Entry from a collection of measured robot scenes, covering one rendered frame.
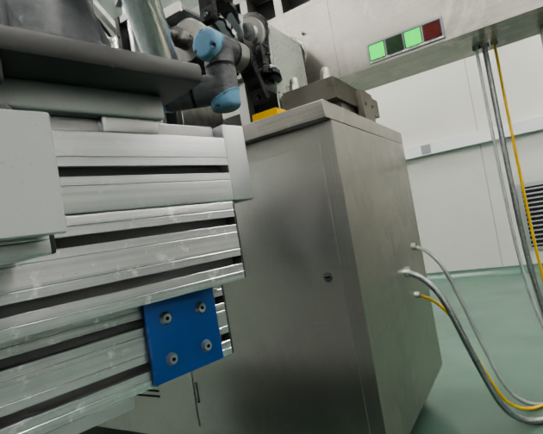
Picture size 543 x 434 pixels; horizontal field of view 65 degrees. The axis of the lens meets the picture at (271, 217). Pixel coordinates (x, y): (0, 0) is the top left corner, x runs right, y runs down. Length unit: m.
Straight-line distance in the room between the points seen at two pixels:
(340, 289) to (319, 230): 0.14
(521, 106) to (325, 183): 3.00
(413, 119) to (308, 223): 3.03
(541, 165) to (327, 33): 2.47
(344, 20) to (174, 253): 1.35
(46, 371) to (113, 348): 0.06
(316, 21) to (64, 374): 1.50
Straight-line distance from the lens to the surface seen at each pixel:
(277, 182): 1.00
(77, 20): 0.46
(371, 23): 1.63
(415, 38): 1.56
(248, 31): 1.42
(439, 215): 3.84
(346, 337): 0.98
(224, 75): 1.08
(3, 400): 0.43
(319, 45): 1.68
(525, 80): 3.87
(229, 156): 0.50
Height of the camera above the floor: 0.64
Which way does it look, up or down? 2 degrees up
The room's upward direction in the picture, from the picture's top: 10 degrees counter-clockwise
